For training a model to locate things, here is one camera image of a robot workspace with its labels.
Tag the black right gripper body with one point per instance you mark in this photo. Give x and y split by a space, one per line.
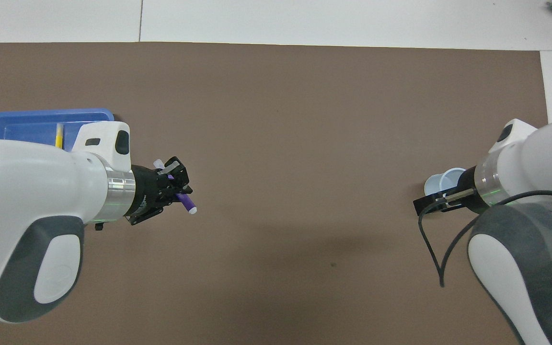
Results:
472 189

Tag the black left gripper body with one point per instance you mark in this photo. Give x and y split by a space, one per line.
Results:
149 194

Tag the purple marker pen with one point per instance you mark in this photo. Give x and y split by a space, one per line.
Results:
187 203

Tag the yellow marker pen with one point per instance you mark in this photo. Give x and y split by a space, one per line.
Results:
59 136

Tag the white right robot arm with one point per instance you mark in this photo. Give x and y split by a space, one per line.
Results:
530 158

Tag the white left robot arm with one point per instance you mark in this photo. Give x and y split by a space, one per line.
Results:
27 201

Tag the blue plastic tray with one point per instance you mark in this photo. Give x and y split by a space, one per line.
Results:
27 127

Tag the clear plastic cup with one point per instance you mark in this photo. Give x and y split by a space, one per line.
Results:
431 184

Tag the brown table mat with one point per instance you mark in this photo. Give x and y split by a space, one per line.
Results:
304 120

